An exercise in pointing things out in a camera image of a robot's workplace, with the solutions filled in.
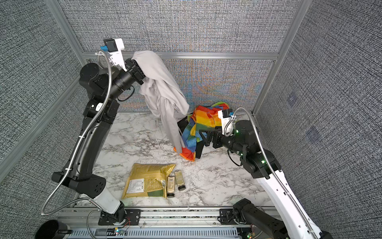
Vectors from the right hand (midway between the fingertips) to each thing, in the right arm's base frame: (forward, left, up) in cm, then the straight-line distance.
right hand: (207, 128), depth 63 cm
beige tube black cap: (-13, +18, -33) cm, 40 cm away
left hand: (+12, +21, +26) cm, 36 cm away
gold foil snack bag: (-12, +30, -28) cm, 43 cm away
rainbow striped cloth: (+30, 0, -24) cm, 39 cm away
